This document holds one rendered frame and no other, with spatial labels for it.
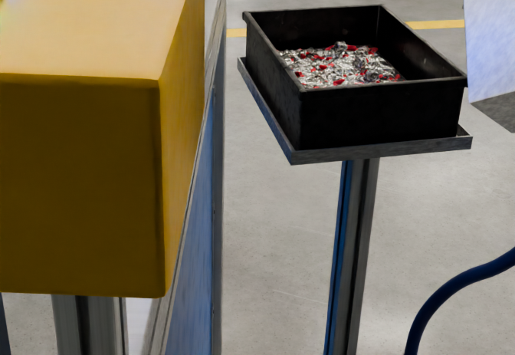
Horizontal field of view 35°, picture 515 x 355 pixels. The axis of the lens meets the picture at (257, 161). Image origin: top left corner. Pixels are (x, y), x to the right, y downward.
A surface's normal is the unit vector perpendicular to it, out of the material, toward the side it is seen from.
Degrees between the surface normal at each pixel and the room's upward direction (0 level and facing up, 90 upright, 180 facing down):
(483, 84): 55
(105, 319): 90
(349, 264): 90
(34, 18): 0
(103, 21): 0
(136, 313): 0
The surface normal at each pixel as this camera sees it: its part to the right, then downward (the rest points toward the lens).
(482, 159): 0.03, -0.87
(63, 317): -0.03, 0.49
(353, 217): 0.23, 0.48
